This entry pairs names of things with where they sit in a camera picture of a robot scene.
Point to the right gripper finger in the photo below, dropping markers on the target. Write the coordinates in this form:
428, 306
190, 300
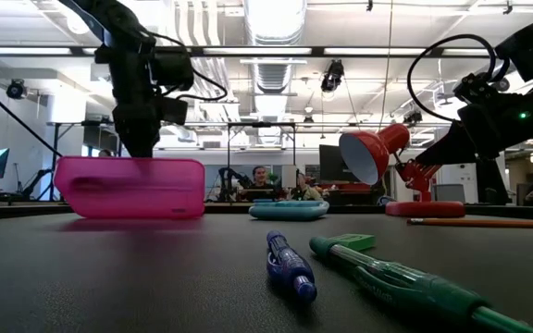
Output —
454, 148

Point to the pink plastic pencil case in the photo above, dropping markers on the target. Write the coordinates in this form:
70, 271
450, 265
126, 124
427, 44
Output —
132, 189

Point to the orange wooden pencil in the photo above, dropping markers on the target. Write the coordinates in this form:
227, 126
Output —
479, 223

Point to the green eraser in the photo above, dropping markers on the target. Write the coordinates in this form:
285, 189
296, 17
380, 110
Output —
356, 241

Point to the green pen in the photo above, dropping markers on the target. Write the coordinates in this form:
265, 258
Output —
410, 287

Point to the purple pen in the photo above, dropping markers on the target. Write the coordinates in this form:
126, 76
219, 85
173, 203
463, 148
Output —
289, 268

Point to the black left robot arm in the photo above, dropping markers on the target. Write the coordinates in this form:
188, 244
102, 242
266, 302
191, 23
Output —
123, 28

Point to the background black robot arm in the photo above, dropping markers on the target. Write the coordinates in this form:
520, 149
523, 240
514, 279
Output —
229, 178

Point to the person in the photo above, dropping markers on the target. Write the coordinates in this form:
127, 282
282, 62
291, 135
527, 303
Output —
259, 178
105, 153
304, 192

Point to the red desk lamp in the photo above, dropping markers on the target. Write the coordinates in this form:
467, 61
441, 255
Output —
368, 155

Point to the thin black diagonal pole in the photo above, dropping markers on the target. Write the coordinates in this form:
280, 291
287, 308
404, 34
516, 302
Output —
16, 116

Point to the black ceiling spotlight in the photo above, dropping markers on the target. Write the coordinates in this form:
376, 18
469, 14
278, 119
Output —
16, 89

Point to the black computer monitor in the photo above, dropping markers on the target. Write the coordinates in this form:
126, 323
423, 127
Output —
329, 162

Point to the long ceiling light bar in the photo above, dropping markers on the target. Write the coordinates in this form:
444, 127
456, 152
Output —
257, 51

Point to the blue calculator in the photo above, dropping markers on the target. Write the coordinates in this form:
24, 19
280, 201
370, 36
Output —
289, 212

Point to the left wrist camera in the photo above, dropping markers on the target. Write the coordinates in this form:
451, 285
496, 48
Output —
173, 111

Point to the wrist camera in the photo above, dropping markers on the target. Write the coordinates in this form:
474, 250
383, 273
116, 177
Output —
472, 88
173, 111

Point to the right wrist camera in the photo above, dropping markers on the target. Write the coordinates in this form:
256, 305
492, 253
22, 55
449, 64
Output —
472, 88

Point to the black hanging camera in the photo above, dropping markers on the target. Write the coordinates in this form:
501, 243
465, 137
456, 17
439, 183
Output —
332, 76

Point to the black aluminium table frame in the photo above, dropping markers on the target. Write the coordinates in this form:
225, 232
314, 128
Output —
16, 210

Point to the silver ventilation duct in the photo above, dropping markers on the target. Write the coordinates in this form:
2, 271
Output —
273, 23

